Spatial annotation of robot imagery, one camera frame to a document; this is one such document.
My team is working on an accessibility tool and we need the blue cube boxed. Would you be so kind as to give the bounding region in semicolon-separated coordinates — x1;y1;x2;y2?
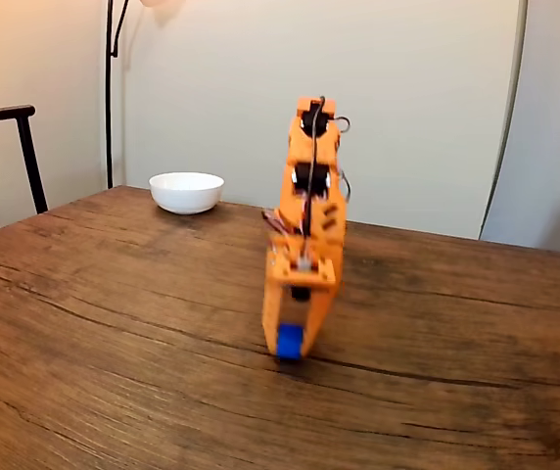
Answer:
277;322;305;363

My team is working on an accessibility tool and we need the white bowl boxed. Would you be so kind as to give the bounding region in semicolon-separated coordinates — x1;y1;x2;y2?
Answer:
148;170;225;215

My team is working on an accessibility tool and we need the black floor lamp pole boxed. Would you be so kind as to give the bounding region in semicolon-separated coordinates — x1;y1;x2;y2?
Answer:
105;0;131;190

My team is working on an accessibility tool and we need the black chair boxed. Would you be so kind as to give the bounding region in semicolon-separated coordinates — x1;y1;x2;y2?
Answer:
0;104;49;241

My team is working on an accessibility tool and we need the orange gripper camera mount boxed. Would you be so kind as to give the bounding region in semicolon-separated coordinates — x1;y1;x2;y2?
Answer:
265;242;339;295

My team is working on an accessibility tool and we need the black camera cable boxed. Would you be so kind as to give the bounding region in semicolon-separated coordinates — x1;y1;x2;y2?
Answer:
302;95;329;268

